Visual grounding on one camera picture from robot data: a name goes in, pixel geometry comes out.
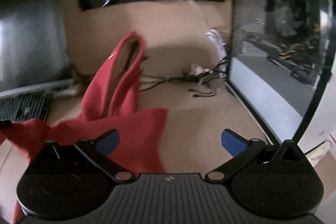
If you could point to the dark left computer monitor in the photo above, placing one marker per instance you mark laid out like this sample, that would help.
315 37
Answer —
33 47

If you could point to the right monitor showing image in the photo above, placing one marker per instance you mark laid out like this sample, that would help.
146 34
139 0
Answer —
282 67

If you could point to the red and grey hooded onesie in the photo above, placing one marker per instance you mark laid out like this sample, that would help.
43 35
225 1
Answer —
110 102

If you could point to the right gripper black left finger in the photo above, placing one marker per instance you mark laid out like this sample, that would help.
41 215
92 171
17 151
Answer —
69 181

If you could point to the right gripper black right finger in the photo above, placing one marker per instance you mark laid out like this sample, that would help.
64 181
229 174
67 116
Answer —
268 180

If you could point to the black keyboard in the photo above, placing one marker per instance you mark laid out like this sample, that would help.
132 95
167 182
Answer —
24 107

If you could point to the papers on desk right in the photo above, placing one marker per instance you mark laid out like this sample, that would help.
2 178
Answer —
318 153

